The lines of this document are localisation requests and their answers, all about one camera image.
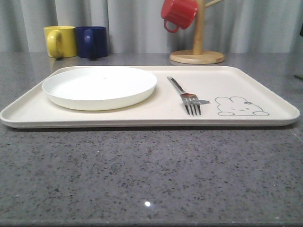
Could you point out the yellow mug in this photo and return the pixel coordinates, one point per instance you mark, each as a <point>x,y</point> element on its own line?
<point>60,41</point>

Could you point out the wooden mug tree stand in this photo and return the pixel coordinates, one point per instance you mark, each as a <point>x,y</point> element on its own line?
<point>198,55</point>

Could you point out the red ribbed mug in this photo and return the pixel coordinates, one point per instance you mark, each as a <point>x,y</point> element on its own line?
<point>178,14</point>

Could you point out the silver metal fork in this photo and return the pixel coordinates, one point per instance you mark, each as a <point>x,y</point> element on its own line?
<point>190,101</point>

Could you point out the grey pleated curtain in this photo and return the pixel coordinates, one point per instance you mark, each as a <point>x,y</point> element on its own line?
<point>135,26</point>

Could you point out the dark blue mug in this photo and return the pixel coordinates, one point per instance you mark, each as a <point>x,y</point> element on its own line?
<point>91,41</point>

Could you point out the white round plate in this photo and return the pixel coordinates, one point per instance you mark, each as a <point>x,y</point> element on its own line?
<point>100,88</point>

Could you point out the cream rabbit serving tray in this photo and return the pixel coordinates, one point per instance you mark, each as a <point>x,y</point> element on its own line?
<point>234,99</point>

